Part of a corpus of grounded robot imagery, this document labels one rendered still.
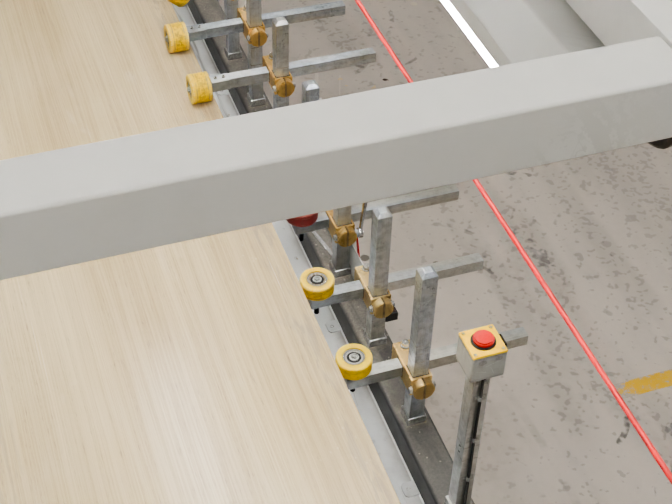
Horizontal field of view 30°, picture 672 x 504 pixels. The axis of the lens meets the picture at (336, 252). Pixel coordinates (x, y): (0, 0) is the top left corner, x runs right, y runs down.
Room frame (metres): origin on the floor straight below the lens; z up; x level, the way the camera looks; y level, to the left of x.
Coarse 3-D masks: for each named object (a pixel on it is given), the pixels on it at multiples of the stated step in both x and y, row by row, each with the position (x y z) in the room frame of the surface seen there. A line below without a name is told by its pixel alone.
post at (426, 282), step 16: (416, 272) 1.82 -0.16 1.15; (432, 272) 1.81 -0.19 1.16; (416, 288) 1.82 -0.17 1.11; (432, 288) 1.80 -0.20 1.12; (416, 304) 1.81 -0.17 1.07; (432, 304) 1.80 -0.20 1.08; (416, 320) 1.80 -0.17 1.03; (432, 320) 1.81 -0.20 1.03; (416, 336) 1.80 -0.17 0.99; (416, 352) 1.79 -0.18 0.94; (416, 368) 1.80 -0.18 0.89; (416, 400) 1.80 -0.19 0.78; (416, 416) 1.80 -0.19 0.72
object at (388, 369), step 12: (504, 336) 1.93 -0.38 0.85; (516, 336) 1.93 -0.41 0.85; (444, 348) 1.89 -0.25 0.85; (456, 348) 1.89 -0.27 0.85; (396, 360) 1.85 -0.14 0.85; (432, 360) 1.86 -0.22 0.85; (444, 360) 1.87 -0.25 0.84; (456, 360) 1.88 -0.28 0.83; (372, 372) 1.81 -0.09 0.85; (384, 372) 1.82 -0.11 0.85; (396, 372) 1.83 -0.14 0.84; (348, 384) 1.79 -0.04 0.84; (360, 384) 1.80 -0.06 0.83
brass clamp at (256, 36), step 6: (240, 12) 3.04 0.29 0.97; (246, 18) 3.01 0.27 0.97; (246, 24) 2.98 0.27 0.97; (246, 30) 2.97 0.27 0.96; (252, 30) 2.96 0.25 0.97; (258, 30) 2.95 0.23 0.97; (264, 30) 2.97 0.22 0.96; (246, 36) 2.95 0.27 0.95; (252, 36) 2.94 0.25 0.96; (258, 36) 2.95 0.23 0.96; (264, 36) 2.95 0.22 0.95; (252, 42) 2.94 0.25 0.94; (258, 42) 2.95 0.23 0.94; (264, 42) 2.95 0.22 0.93
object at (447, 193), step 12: (420, 192) 2.41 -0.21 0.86; (432, 192) 2.41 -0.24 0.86; (444, 192) 2.41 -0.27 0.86; (456, 192) 2.42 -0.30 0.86; (360, 204) 2.36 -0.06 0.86; (372, 204) 2.36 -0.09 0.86; (384, 204) 2.36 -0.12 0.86; (396, 204) 2.36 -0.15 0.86; (408, 204) 2.37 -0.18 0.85; (420, 204) 2.39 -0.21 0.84; (432, 204) 2.40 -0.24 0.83; (324, 216) 2.31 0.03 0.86; (360, 216) 2.33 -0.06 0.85; (300, 228) 2.27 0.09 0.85; (312, 228) 2.28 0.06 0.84; (324, 228) 2.30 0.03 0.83
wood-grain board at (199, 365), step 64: (0, 0) 3.18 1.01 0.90; (64, 0) 3.19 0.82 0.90; (128, 0) 3.20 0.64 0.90; (0, 64) 2.85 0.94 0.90; (64, 64) 2.86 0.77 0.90; (128, 64) 2.87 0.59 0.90; (192, 64) 2.88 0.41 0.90; (0, 128) 2.57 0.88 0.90; (64, 128) 2.58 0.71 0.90; (128, 128) 2.59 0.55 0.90; (128, 256) 2.10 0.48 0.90; (192, 256) 2.11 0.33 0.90; (256, 256) 2.12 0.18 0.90; (0, 320) 1.89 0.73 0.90; (64, 320) 1.89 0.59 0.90; (128, 320) 1.90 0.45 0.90; (192, 320) 1.91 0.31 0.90; (256, 320) 1.91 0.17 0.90; (0, 384) 1.71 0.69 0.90; (64, 384) 1.71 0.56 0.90; (128, 384) 1.72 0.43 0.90; (192, 384) 1.72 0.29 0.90; (256, 384) 1.73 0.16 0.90; (320, 384) 1.73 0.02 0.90; (0, 448) 1.54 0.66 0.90; (64, 448) 1.54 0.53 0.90; (128, 448) 1.55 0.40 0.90; (192, 448) 1.55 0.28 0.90; (256, 448) 1.56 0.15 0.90; (320, 448) 1.56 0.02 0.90
